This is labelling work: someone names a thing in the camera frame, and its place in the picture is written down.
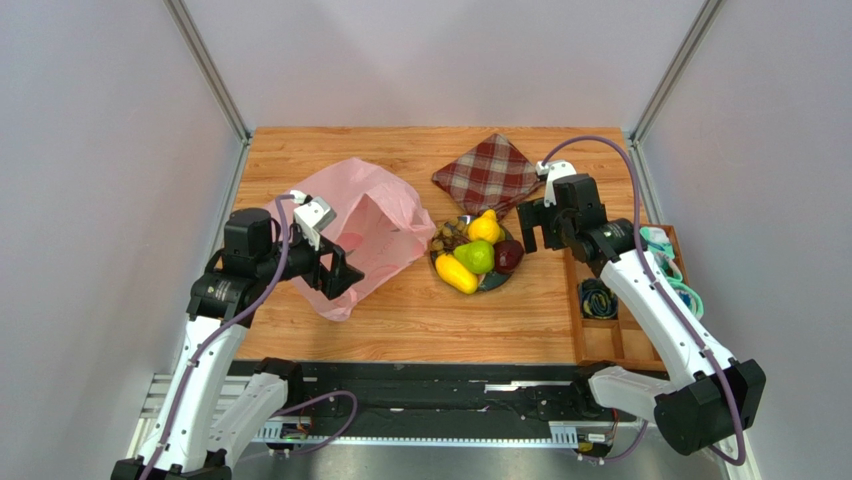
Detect fake grape bunch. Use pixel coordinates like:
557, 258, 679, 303
429, 217, 470, 254

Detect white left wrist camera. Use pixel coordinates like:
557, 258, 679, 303
289, 190, 337, 251

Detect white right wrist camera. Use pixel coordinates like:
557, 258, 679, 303
535, 160, 577, 207

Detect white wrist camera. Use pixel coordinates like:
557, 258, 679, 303
535, 160, 577, 207
289, 190, 337, 251

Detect upper green white sock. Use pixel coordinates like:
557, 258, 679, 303
640, 226, 684, 283

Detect pink plastic bag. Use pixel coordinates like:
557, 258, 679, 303
291, 158, 435, 321

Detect red plaid cloth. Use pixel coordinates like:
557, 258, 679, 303
431, 134, 543, 220

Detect yellow fake mango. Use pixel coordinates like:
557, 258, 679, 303
434, 253, 479, 295

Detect green white sock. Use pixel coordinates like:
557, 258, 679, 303
640, 226, 684, 283
671, 281, 705, 320

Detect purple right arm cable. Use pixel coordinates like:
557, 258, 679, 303
540, 135, 748, 467

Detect blue patterned rolled sock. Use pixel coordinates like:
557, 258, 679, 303
578, 278, 619, 320

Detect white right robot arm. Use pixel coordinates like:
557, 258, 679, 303
517, 174, 766, 455

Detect red fake apple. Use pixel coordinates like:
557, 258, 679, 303
493, 239, 525, 275

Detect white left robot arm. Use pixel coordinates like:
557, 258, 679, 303
111, 197, 364, 479

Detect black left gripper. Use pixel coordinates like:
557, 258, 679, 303
257, 225, 364, 299

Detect lower green white sock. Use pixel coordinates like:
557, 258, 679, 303
671, 281, 705, 320

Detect wooden compartment tray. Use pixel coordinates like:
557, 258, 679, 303
563, 249, 665, 372

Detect green fake fruit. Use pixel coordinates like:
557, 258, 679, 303
453, 240, 495, 275

